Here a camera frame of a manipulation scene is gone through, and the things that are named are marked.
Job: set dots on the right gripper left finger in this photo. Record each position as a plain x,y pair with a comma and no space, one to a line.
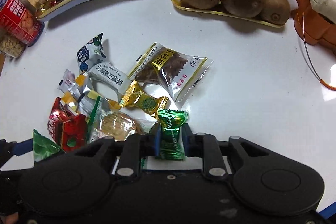
157,141

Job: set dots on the silver yellow snack packet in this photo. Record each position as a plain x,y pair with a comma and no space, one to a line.
83,99

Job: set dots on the yellow fruit tray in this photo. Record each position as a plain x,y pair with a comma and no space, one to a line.
221,11

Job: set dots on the orange pouch with cord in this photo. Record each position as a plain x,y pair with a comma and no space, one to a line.
314,22

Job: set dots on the right end kiwi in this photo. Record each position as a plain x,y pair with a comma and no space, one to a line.
275,11

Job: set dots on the gold foil candy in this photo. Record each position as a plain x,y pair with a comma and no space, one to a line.
135,96

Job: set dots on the red biscuit can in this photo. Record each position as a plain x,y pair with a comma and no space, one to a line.
20,22

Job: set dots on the white hawthorn bar packet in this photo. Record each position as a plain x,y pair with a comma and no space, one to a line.
67,81

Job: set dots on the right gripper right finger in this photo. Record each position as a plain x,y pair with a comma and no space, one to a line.
187,139

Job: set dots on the blue white snack packet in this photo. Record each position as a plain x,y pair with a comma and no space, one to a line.
90,54

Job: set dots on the red hawthorn snack packet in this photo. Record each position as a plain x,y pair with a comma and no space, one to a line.
67,129

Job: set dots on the cookie in clear wrapper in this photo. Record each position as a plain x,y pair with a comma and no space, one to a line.
105,121

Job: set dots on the glass jar of nuts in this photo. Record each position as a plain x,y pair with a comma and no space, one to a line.
11,46

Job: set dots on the green white snack packet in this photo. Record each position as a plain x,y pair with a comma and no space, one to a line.
44,147

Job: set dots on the white sesame crisp packet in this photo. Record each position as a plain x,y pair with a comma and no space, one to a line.
106,73

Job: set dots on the brown dried fruit packet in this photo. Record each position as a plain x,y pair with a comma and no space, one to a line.
176,72

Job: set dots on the green foil candy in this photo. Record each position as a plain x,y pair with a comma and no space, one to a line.
169,145

